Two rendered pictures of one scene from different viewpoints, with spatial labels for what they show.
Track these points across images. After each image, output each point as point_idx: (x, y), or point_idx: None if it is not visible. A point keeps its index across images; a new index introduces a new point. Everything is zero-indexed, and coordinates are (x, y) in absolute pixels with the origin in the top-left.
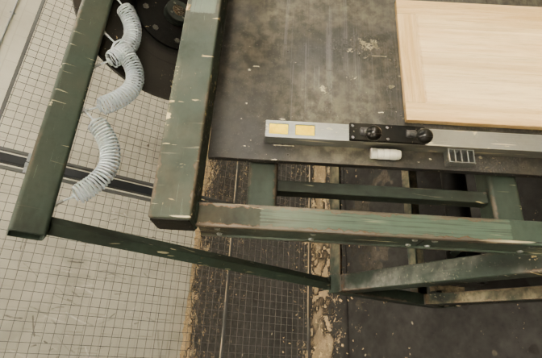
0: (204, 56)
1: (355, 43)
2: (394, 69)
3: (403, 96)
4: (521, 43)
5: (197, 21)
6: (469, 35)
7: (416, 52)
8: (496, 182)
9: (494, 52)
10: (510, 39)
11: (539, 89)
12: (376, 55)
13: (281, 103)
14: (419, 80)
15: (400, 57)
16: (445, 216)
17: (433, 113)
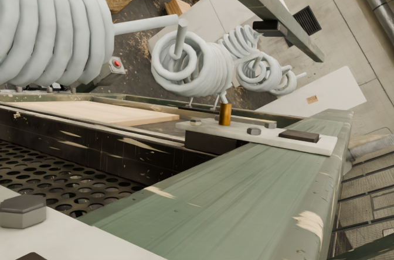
0: (322, 115)
1: (167, 131)
2: (156, 123)
3: (168, 118)
4: (61, 108)
5: (333, 119)
6: (84, 113)
7: (133, 117)
8: None
9: (84, 110)
10: (63, 109)
11: (91, 106)
12: (159, 127)
13: None
14: (150, 115)
15: (146, 120)
16: (199, 104)
17: (161, 113)
